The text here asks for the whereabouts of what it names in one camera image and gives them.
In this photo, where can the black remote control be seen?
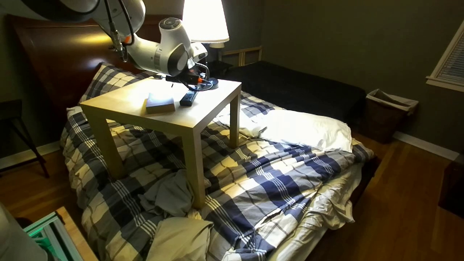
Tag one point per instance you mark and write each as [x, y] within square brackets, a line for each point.
[187, 100]

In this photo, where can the dark woven waste basket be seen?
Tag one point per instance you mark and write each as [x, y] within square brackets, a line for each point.
[383, 114]

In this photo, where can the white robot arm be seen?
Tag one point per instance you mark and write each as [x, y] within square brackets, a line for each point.
[122, 21]

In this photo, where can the dark wooden headboard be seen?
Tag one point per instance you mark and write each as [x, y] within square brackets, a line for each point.
[64, 57]

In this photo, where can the green plastic crate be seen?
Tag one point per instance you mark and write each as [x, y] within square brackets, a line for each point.
[50, 236]

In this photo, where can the white pillow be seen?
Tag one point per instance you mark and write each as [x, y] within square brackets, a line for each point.
[320, 134]

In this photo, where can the beige pillow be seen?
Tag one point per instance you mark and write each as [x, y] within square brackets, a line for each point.
[180, 240]

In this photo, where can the light wooden side table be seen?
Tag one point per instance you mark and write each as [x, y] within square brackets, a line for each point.
[126, 107]

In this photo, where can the white window frame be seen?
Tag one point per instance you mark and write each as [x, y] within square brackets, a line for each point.
[448, 73]

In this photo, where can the white mattress sheet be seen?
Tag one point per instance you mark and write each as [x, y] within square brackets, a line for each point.
[329, 211]

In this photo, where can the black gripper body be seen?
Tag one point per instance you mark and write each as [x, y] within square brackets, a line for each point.
[197, 76]

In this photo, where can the black folding stand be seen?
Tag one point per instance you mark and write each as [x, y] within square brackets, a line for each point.
[10, 114]

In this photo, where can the blue plaid duvet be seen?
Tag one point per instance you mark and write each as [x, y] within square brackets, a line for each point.
[255, 194]

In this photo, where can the grey crumpled cloth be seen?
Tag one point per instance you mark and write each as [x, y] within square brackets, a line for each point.
[168, 200]

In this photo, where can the black bench cushion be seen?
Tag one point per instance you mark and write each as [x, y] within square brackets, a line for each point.
[297, 91]

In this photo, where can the white lamp shade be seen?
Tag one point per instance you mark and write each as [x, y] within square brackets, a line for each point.
[204, 21]

